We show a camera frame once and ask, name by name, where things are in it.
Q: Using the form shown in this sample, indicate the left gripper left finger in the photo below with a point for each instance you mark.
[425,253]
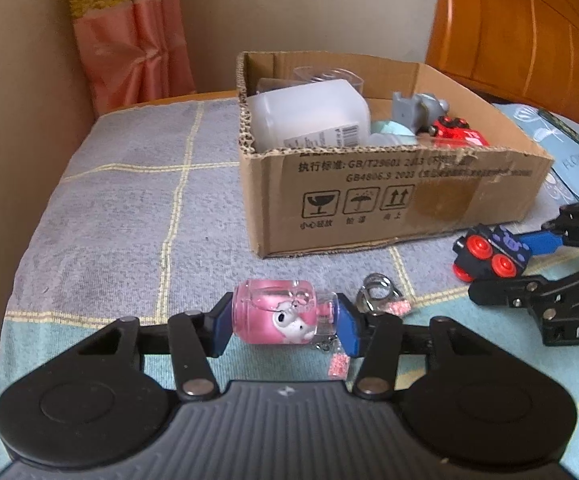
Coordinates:
[194,339]

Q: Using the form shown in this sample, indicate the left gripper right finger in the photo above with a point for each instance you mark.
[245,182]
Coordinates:
[377,339]

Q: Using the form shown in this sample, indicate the pink snow globe keychain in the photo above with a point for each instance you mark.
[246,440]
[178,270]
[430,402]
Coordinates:
[274,312]

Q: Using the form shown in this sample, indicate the dark blue toy block car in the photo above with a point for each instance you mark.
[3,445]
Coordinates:
[484,252]

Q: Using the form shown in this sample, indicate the red toy block car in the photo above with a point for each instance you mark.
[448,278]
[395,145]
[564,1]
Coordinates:
[456,133]

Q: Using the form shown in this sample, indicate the grey elephant toy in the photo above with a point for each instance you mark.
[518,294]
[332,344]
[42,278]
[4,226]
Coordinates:
[418,112]

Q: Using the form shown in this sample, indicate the mint green egg-shaped object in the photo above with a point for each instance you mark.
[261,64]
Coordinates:
[390,134]

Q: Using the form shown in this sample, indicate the white green-label medicine bottle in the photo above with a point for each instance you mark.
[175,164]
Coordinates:
[326,114]

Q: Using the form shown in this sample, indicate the clear square plastic container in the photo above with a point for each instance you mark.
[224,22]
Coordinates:
[313,73]

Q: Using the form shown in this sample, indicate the light blue floral pillow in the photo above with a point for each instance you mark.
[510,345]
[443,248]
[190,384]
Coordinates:
[559,136]

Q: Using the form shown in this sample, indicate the brown cardboard box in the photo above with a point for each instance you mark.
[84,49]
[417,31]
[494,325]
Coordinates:
[302,200]

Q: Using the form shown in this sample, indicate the wooden bed headboard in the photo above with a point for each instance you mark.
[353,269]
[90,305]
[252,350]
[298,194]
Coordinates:
[522,51]

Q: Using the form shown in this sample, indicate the peach pink curtain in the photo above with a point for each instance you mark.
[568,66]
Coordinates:
[132,51]

